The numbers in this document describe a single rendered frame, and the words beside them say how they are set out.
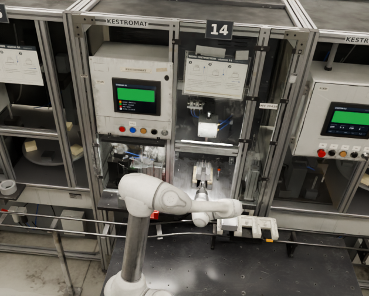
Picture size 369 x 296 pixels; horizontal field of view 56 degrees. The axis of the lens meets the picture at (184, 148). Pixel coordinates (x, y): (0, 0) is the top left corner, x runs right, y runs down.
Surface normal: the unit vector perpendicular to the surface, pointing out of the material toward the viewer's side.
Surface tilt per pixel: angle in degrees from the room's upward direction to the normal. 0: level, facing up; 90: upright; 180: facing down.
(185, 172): 0
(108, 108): 90
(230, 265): 0
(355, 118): 90
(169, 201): 42
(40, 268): 0
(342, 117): 90
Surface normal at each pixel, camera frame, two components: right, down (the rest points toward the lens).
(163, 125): -0.08, 0.59
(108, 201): 0.05, -0.80
